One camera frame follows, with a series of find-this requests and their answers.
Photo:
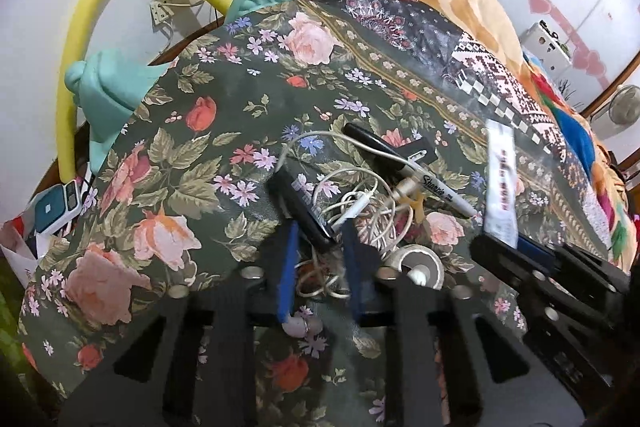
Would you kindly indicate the white printed packet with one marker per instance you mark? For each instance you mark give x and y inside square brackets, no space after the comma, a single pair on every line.
[501,179]

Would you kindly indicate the small black box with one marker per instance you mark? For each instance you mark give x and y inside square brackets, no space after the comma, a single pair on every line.
[412,149]

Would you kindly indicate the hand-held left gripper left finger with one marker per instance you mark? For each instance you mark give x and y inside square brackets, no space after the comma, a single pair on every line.
[286,277]

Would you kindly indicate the floral tablecloth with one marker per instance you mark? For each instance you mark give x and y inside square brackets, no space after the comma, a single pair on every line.
[200,147]

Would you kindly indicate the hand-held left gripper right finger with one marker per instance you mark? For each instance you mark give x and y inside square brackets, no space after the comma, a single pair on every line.
[356,279]

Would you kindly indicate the dark patchwork blanket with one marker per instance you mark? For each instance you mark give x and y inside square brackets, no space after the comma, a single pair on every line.
[450,42]

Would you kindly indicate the white tape roll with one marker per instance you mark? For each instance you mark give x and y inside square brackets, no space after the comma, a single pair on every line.
[430,267]

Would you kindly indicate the black rectangular device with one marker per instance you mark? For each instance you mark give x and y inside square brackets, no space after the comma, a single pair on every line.
[302,207]

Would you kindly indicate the standing fan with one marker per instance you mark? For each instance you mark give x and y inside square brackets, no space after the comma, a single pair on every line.
[625,104]

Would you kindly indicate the black marker pen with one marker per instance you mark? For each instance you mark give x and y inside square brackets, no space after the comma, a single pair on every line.
[415,174]

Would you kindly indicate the white appliance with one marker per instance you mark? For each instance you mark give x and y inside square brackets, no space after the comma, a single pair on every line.
[542,47]

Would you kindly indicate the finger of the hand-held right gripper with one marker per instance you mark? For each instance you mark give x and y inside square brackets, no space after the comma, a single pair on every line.
[500,259]
[537,252]

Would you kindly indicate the small silver and yellow gadget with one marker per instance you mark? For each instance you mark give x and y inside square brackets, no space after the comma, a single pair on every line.
[407,197]

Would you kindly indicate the white plastic bag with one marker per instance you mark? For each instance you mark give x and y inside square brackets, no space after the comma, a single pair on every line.
[22,252]

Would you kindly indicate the white and blue box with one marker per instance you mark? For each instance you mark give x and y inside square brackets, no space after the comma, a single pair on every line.
[52,209]

